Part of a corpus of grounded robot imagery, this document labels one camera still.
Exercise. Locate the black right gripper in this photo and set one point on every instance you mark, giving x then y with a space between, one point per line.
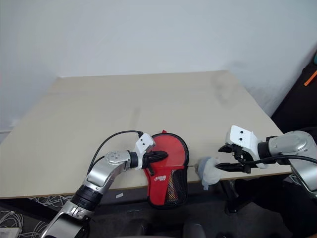
244 160

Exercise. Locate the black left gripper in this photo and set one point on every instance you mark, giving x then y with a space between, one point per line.
148 160

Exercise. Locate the white fluffy zipper pull wad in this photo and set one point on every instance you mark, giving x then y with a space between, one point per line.
209 172

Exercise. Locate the red black clear paddle case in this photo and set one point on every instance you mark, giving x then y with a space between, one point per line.
161 188

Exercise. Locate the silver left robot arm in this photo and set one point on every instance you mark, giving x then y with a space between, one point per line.
99 173

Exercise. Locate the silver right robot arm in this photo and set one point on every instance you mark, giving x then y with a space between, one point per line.
294 146

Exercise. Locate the white table edge sticker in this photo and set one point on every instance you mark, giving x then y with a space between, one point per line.
119 195

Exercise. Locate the black cabinet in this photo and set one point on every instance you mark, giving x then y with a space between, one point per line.
297 109

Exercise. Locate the teal orange backpack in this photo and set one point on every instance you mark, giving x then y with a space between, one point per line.
315 58

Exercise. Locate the white flat box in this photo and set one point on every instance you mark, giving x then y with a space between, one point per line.
8 232

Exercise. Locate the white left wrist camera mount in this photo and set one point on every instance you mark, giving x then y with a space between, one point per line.
143 143

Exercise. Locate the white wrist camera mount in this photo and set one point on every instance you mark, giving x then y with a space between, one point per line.
240 138
143 143

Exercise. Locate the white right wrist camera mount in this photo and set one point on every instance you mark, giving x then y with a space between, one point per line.
240 138

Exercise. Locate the black metal table frame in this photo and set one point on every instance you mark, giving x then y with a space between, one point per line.
235 198

